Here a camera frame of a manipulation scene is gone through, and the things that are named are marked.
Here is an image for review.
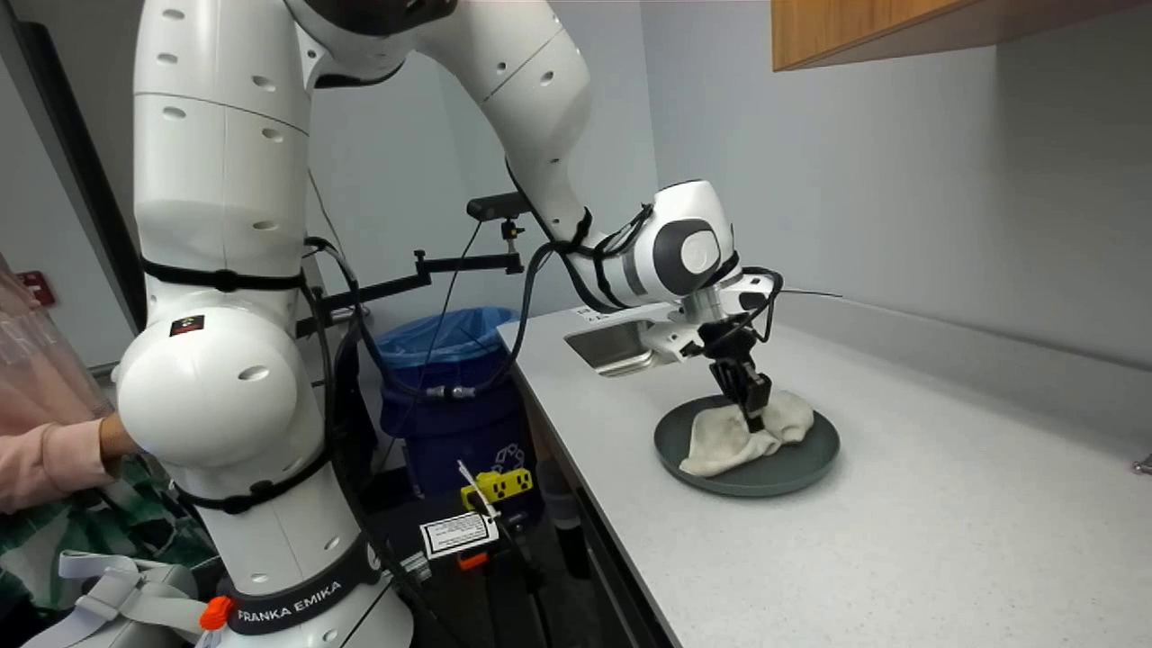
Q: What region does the blue trash bin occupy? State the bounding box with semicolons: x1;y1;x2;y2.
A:
370;304;537;509

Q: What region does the white cloth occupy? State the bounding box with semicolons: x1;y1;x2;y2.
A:
676;390;820;479

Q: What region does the wooden wall cabinet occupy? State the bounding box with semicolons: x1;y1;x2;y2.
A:
770;0;1152;73

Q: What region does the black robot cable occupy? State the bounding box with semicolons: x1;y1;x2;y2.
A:
499;164;658;362

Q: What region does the grey strap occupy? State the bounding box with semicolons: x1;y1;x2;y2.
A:
22;552;214;648

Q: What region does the green plaid fabric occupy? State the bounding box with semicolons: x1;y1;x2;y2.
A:
0;460;227;620

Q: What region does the black camera on mount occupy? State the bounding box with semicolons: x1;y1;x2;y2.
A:
463;190;525;228

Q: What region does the pink sleeved forearm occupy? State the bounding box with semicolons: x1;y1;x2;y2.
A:
0;416;111;520

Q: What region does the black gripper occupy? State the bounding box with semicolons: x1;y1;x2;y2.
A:
680;314;777;437

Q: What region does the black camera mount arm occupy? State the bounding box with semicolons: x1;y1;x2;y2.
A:
298;244;530;334

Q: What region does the yellow tool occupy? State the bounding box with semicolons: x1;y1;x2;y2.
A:
460;466;539;516

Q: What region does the dark green round plate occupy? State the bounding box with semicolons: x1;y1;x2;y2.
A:
651;392;842;504

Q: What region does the white label tag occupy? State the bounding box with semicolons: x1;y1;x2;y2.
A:
416;510;502;563

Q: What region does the orange knob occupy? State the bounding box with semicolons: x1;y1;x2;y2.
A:
195;595;236;632

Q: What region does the person hand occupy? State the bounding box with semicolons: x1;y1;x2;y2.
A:
97;412;145;468

